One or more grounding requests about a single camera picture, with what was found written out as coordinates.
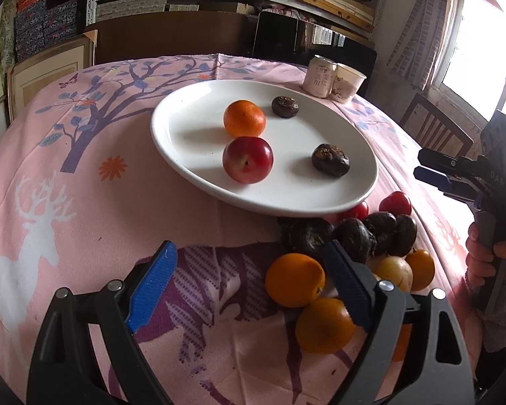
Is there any dark red plum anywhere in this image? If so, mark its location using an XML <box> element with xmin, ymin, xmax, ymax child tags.
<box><xmin>378</xmin><ymin>191</ymin><xmax>412</xmax><ymax>216</ymax></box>

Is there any tall dark water chestnut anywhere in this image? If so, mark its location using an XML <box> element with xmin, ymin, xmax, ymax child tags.
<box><xmin>388</xmin><ymin>214</ymin><xmax>418</xmax><ymax>257</ymax></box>

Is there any small orange mandarin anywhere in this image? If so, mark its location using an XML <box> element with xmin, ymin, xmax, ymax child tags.
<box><xmin>265</xmin><ymin>253</ymin><xmax>325</xmax><ymax>308</ymax></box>

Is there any smooth orange fruit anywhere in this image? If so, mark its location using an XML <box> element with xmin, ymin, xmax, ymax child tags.
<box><xmin>223</xmin><ymin>100</ymin><xmax>267</xmax><ymax>137</ymax></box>

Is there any large textured orange mandarin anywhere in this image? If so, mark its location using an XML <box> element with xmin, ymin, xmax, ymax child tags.
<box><xmin>392</xmin><ymin>325</ymin><xmax>412</xmax><ymax>362</ymax></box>

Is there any yellow plum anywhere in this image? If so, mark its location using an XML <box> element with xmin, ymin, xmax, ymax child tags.
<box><xmin>406</xmin><ymin>249</ymin><xmax>436</xmax><ymax>292</ymax></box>

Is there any person's right hand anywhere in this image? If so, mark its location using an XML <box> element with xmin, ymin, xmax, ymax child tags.
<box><xmin>466</xmin><ymin>223</ymin><xmax>506</xmax><ymax>288</ymax></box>

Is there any dark wooden chair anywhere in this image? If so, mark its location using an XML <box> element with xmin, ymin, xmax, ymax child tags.
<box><xmin>398</xmin><ymin>93</ymin><xmax>474</xmax><ymax>156</ymax></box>

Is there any small red plum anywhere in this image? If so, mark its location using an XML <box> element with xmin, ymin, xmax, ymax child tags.
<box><xmin>337</xmin><ymin>201</ymin><xmax>369</xmax><ymax>221</ymax></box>

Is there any pale yellow round fruit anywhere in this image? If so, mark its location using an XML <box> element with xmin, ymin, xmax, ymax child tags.
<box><xmin>366</xmin><ymin>256</ymin><xmax>413</xmax><ymax>293</ymax></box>

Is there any yellow-green plum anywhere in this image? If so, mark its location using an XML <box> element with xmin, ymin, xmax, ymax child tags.
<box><xmin>295</xmin><ymin>297</ymin><xmax>356</xmax><ymax>355</ymax></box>

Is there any right bright window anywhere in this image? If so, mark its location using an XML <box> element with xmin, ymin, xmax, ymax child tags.
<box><xmin>434</xmin><ymin>0</ymin><xmax>506</xmax><ymax>122</ymax></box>

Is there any patterned curtain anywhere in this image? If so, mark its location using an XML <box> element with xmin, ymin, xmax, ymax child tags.
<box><xmin>388</xmin><ymin>0</ymin><xmax>451</xmax><ymax>91</ymax></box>

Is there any white paper cup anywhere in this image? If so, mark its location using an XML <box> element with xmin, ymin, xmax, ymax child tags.
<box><xmin>330</xmin><ymin>64</ymin><xmax>366</xmax><ymax>104</ymax></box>

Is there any white drink can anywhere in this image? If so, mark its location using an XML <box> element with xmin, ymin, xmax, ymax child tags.
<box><xmin>302</xmin><ymin>55</ymin><xmax>337</xmax><ymax>99</ymax></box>

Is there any pink deer-print tablecloth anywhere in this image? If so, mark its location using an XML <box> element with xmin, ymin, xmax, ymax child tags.
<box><xmin>0</xmin><ymin>52</ymin><xmax>497</xmax><ymax>405</ymax></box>

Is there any white ceramic plate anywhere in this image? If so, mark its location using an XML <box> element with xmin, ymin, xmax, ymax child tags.
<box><xmin>150</xmin><ymin>80</ymin><xmax>378</xmax><ymax>217</ymax></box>

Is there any framed picture leaning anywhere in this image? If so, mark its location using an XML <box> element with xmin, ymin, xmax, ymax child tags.
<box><xmin>7</xmin><ymin>30</ymin><xmax>97</xmax><ymax>123</ymax></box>

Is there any dark wooden cabinet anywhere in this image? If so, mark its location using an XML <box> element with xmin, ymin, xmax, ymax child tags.
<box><xmin>85</xmin><ymin>11</ymin><xmax>258</xmax><ymax>64</ymax></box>

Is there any stack of blue patterned boxes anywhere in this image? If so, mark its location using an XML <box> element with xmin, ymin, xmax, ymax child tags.
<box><xmin>14</xmin><ymin>0</ymin><xmax>84</xmax><ymax>62</ymax></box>

